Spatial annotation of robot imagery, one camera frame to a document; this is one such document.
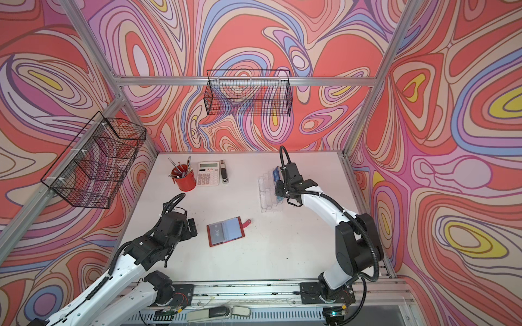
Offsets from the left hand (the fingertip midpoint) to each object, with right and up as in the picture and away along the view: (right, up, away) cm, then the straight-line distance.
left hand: (189, 225), depth 80 cm
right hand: (+39, +12, +10) cm, 41 cm away
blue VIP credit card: (+36, +20, +18) cm, 46 cm away
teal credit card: (+37, +10, +5) cm, 39 cm away
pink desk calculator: (0, +21, +28) cm, 35 cm away
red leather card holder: (+20, -3, +11) cm, 23 cm away
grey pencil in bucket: (-16, +28, +16) cm, 36 cm away
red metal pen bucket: (-7, +19, +13) cm, 24 cm away
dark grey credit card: (+9, -6, +9) cm, 14 cm away
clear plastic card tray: (+32, +9, +17) cm, 38 cm away
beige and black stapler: (+10, +17, +25) cm, 32 cm away
